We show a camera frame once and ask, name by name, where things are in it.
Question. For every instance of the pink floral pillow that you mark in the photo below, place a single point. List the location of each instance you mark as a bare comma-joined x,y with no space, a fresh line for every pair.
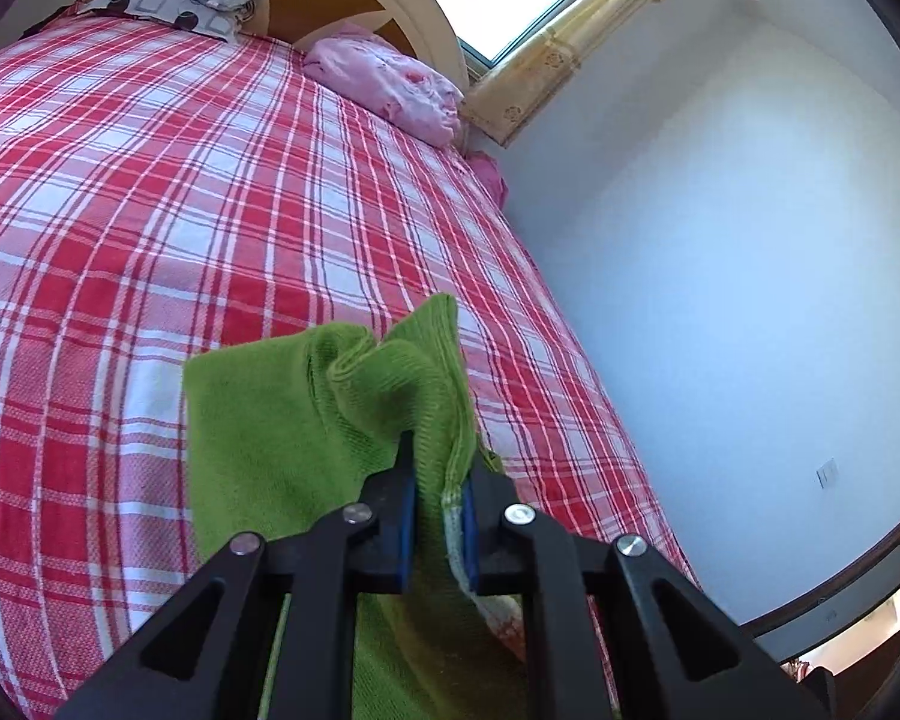
390,82

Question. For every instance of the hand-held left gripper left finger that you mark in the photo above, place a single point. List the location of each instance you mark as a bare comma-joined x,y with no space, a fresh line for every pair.
403,532

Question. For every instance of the red plaid bed sheet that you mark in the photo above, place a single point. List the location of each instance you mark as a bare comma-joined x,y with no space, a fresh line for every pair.
195,240

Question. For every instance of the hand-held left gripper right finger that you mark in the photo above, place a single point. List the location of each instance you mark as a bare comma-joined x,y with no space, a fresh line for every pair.
471,532

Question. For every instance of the white wall socket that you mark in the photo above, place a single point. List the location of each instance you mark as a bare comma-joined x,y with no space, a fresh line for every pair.
827,473

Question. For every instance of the green knit garment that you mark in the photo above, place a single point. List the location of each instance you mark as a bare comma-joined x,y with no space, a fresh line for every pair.
330,427

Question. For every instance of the pink cloth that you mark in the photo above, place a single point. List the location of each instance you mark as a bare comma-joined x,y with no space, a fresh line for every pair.
487,172

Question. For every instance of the grey patterned pillow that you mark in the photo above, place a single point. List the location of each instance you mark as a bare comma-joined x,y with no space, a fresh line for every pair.
172,4

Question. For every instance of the dark wooden door frame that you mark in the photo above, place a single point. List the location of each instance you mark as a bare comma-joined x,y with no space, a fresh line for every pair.
844,585

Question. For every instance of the yellow floral curtain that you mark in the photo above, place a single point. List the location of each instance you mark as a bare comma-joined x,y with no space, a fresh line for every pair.
570,37

